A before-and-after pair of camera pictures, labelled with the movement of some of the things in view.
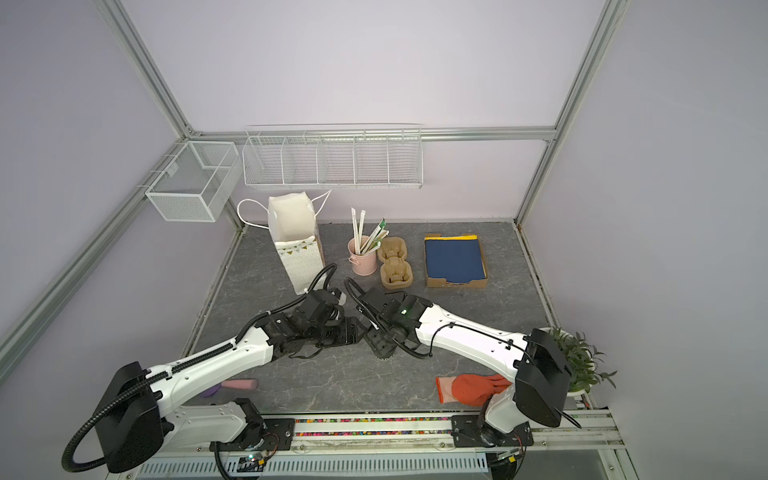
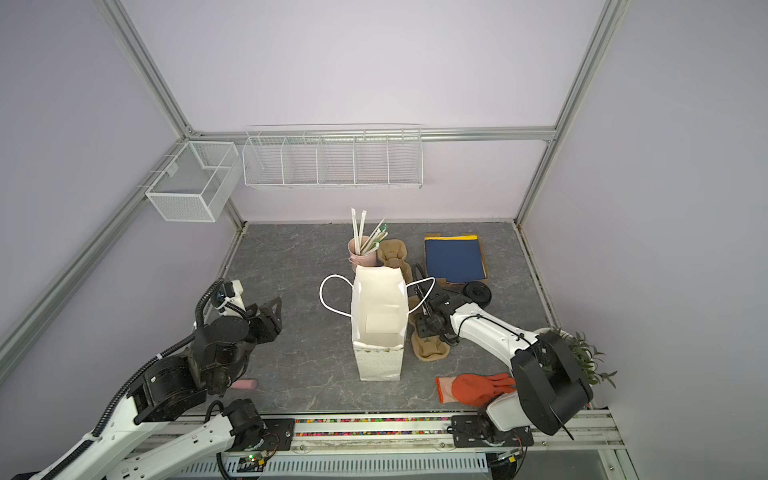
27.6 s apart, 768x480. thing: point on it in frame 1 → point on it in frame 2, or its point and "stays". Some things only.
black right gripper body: [380, 341] → [424, 323]
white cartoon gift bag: [293, 226] → [379, 312]
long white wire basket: [333, 159] stays
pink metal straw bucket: [362, 264] stays
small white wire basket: [198, 183] stays
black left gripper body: [333, 333] → [264, 328]
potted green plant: [582, 360] stays
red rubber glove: [471, 389] stays
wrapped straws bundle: [373, 240] stays
